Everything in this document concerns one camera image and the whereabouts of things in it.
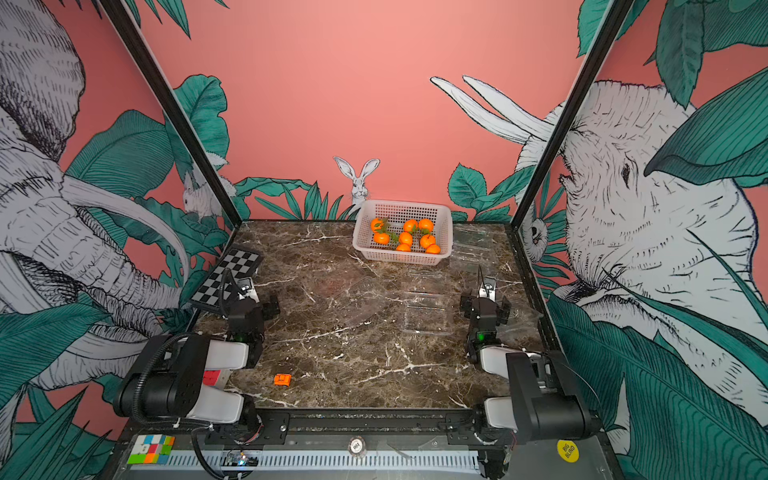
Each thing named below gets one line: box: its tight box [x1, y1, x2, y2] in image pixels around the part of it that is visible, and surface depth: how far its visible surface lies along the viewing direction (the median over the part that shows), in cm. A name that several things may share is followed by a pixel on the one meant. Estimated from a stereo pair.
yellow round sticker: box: [557, 439, 579, 463], surface depth 73 cm
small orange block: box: [273, 373, 292, 387], surface depth 82 cm
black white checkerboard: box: [189, 245, 264, 313], surface depth 102 cm
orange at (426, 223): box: [419, 218, 434, 232], surface depth 117 cm
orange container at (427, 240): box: [420, 234, 437, 249], surface depth 113 cm
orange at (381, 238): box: [374, 232, 389, 245], surface depth 113 cm
